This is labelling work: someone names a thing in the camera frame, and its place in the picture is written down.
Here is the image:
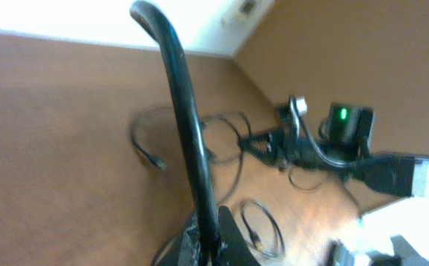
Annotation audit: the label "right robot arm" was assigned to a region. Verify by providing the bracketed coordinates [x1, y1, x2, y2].
[238, 103, 429, 198]

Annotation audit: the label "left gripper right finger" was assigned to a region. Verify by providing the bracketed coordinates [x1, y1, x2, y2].
[218, 206, 260, 266]

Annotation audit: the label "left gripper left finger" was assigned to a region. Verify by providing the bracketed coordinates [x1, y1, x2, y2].
[155, 213, 202, 266]

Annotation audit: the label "right camera cable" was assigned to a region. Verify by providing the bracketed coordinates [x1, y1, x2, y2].
[287, 96, 363, 193]

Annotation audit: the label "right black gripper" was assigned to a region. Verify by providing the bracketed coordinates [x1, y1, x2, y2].
[238, 128, 300, 172]

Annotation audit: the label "black USB cable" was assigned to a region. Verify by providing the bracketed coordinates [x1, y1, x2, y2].
[129, 0, 221, 266]
[129, 106, 286, 259]

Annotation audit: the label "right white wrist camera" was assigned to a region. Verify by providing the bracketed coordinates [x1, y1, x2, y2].
[277, 95, 308, 128]

